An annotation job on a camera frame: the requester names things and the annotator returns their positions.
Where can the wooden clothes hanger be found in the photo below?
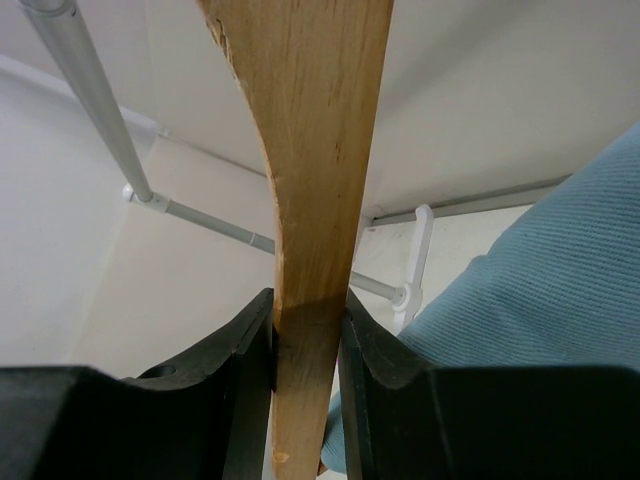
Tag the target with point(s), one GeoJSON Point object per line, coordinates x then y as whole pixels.
{"type": "Point", "coordinates": [310, 72]}

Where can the white metal clothes rack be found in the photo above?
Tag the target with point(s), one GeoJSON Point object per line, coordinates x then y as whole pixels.
{"type": "Point", "coordinates": [62, 29]}

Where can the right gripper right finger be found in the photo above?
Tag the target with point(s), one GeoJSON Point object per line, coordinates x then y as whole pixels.
{"type": "Point", "coordinates": [404, 418]}

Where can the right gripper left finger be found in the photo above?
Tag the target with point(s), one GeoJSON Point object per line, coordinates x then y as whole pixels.
{"type": "Point", "coordinates": [201, 414]}

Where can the light blue trousers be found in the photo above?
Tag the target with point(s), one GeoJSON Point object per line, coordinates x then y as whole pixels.
{"type": "Point", "coordinates": [560, 287]}

